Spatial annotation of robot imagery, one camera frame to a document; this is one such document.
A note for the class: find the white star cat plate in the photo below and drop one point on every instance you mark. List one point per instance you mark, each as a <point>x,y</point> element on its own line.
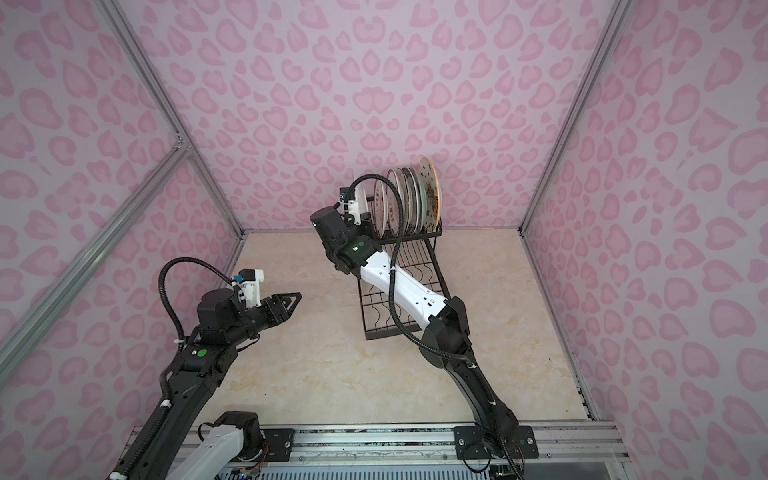
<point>429,182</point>

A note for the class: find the small orange sunburst plate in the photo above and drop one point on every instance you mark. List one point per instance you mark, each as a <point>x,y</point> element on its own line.
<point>380,208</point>

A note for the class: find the mint green flower plate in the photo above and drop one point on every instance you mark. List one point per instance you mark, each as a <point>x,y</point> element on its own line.
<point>424,202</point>

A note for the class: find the black wire dish rack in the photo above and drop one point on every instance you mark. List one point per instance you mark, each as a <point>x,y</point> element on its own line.
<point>411,305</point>

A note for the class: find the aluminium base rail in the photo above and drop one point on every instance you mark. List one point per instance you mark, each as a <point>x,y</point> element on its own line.
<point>540,449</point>

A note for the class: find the cream plum blossom plate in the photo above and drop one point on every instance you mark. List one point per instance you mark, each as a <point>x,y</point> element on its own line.
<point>404,195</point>

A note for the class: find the large orange sunburst plate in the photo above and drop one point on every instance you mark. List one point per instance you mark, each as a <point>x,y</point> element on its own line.
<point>392,196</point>

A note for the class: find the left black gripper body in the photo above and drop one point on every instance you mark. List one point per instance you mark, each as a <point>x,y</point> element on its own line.
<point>265,317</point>

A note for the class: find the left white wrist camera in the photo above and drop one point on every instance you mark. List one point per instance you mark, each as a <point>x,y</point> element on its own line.
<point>246,285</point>

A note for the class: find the aluminium frame diagonal strut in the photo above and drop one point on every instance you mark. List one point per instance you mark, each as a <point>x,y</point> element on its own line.
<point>38,321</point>

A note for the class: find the white plate dark green rim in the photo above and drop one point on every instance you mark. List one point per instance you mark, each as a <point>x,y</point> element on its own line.
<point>415,201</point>

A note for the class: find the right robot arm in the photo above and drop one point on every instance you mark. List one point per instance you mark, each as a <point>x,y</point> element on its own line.
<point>437,325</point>

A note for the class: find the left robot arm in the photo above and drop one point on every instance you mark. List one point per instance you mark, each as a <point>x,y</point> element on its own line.
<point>195,374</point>

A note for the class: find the white plate black cloud outline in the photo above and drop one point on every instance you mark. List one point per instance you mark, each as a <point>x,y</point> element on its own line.
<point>359,206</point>

